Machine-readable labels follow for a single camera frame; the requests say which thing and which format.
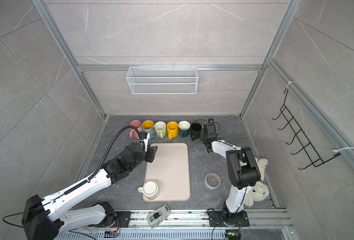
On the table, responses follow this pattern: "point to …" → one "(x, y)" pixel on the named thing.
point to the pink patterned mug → (137, 124)
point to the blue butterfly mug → (148, 126)
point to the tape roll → (212, 180)
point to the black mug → (195, 130)
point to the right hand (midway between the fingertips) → (206, 131)
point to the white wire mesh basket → (162, 80)
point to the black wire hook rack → (312, 154)
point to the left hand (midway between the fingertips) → (154, 143)
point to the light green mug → (160, 129)
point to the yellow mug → (172, 128)
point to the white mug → (149, 189)
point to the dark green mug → (184, 128)
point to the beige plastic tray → (170, 171)
